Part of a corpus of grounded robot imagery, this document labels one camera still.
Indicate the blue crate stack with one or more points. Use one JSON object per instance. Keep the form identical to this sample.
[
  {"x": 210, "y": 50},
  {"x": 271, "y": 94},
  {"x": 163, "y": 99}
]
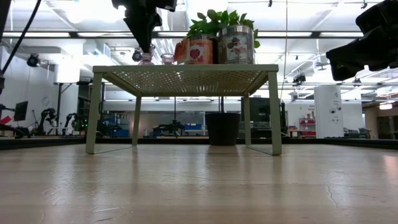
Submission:
[{"x": 119, "y": 133}]

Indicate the black background robot stand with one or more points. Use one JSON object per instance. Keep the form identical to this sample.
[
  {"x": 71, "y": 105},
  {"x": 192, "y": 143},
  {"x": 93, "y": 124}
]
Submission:
[{"x": 169, "y": 127}]

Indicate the red parts shelf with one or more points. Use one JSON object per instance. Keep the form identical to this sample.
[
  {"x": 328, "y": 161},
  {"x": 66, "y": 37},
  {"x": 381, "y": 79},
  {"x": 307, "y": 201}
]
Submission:
[{"x": 308, "y": 122}]

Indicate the pale green perforated metal shelf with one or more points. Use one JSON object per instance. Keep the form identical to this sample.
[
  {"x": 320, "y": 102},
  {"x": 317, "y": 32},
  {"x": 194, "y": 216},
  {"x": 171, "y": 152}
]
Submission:
[{"x": 186, "y": 67}]

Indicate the black support post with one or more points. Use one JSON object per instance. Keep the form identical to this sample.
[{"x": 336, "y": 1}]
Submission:
[{"x": 59, "y": 105}]

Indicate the black overhead frame beam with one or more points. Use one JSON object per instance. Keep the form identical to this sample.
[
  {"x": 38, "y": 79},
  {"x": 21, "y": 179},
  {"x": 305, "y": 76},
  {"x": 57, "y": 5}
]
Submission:
[{"x": 317, "y": 34}]

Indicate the black ceiling spotlight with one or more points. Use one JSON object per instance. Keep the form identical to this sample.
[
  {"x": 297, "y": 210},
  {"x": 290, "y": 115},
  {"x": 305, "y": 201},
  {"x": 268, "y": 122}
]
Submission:
[
  {"x": 136, "y": 56},
  {"x": 299, "y": 79},
  {"x": 32, "y": 60}
]

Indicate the black plant pot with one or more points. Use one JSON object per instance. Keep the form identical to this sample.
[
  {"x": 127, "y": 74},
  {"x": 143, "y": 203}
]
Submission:
[{"x": 222, "y": 129}]

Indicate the green leafy plant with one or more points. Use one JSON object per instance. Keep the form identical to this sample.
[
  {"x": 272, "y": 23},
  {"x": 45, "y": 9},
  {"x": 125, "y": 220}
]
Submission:
[{"x": 213, "y": 17}]

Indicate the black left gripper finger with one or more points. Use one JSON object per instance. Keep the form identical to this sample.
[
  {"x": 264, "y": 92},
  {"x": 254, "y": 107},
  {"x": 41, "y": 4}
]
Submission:
[
  {"x": 158, "y": 26},
  {"x": 143, "y": 31}
]

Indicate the black cabinet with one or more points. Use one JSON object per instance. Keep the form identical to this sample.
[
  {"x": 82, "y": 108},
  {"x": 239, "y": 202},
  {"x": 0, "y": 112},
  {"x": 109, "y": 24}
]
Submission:
[{"x": 259, "y": 110}]

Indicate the black background robot arm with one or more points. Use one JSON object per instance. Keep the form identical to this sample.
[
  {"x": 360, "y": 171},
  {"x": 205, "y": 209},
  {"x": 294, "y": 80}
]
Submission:
[
  {"x": 70, "y": 123},
  {"x": 46, "y": 115}
]

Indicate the black computer monitor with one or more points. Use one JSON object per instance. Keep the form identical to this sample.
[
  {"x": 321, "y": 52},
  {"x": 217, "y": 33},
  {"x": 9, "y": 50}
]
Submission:
[{"x": 20, "y": 111}]

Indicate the black table edge rail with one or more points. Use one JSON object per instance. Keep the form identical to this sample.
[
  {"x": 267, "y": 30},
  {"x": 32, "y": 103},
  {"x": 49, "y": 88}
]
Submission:
[{"x": 342, "y": 143}]

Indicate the white kiosk column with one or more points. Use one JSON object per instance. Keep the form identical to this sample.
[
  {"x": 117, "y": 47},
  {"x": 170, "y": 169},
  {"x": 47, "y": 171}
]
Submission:
[{"x": 328, "y": 102}]

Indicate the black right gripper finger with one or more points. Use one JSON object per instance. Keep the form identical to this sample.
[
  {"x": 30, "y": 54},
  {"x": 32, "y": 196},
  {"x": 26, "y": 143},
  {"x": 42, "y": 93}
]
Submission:
[
  {"x": 342, "y": 72},
  {"x": 351, "y": 54}
]

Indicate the blue storage bin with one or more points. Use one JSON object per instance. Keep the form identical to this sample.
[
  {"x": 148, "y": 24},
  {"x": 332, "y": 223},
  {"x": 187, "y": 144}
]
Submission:
[{"x": 193, "y": 127}]

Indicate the silver floral print tin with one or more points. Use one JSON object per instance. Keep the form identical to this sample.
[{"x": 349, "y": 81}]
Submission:
[{"x": 236, "y": 46}]

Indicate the orange heart print tin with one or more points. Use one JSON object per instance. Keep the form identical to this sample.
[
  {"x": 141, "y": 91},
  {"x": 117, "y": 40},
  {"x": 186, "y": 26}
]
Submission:
[{"x": 199, "y": 53}]

